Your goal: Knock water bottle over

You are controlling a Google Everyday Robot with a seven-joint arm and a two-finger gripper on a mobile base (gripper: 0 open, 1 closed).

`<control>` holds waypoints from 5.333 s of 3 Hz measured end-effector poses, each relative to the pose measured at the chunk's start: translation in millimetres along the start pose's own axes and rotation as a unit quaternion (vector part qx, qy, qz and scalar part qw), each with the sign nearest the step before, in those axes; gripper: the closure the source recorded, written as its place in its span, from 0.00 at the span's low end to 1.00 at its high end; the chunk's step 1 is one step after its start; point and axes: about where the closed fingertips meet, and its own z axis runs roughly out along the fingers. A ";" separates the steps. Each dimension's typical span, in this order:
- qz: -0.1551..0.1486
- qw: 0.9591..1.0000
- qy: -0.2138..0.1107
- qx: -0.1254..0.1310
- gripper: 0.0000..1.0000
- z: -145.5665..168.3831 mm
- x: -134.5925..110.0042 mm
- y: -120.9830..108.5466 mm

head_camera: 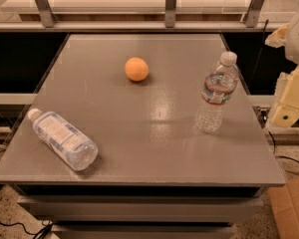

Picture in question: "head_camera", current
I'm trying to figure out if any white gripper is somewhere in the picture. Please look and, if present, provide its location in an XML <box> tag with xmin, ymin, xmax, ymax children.
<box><xmin>265</xmin><ymin>11</ymin><xmax>299</xmax><ymax>127</ymax></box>

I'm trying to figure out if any clear water bottle red label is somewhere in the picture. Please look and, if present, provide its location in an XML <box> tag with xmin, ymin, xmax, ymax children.
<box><xmin>195</xmin><ymin>51</ymin><xmax>239</xmax><ymax>133</ymax></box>

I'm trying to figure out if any clear bottle blue white label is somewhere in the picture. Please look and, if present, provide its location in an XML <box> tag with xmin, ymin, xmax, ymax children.
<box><xmin>27</xmin><ymin>109</ymin><xmax>99</xmax><ymax>171</ymax></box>

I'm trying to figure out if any brown cardboard box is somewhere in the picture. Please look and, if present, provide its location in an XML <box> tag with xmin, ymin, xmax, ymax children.
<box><xmin>268</xmin><ymin>177</ymin><xmax>299</xmax><ymax>239</ymax></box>

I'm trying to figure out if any orange fruit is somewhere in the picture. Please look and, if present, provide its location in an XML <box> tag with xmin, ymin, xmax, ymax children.
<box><xmin>125</xmin><ymin>57</ymin><xmax>150</xmax><ymax>82</ymax></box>

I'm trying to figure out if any black cable right side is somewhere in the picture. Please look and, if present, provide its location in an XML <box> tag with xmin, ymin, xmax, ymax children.
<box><xmin>255</xmin><ymin>107</ymin><xmax>299</xmax><ymax>177</ymax></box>

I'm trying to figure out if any metal frame rail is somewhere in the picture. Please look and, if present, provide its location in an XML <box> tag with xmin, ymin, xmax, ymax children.
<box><xmin>0</xmin><ymin>0</ymin><xmax>299</xmax><ymax>33</ymax></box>

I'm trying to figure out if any black cable on floor left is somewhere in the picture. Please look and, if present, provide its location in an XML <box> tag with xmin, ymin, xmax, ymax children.
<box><xmin>0</xmin><ymin>216</ymin><xmax>54</xmax><ymax>239</ymax></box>

